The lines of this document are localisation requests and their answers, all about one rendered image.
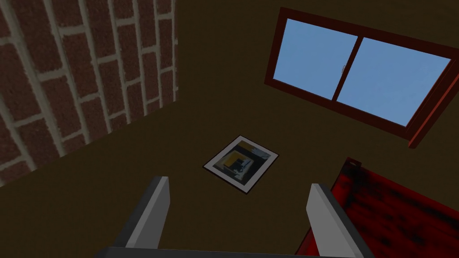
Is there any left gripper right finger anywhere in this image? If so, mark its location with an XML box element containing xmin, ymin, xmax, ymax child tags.
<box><xmin>306</xmin><ymin>183</ymin><xmax>376</xmax><ymax>258</ymax></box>

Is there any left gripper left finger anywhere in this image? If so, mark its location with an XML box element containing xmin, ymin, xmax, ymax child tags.
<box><xmin>113</xmin><ymin>176</ymin><xmax>170</xmax><ymax>249</ymax></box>

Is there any red-framed window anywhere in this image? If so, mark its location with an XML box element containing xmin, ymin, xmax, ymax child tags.
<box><xmin>264</xmin><ymin>6</ymin><xmax>459</xmax><ymax>149</ymax></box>

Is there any white-framed wall picture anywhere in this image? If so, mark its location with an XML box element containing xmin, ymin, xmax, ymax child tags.
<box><xmin>202</xmin><ymin>134</ymin><xmax>280</xmax><ymax>195</ymax></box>

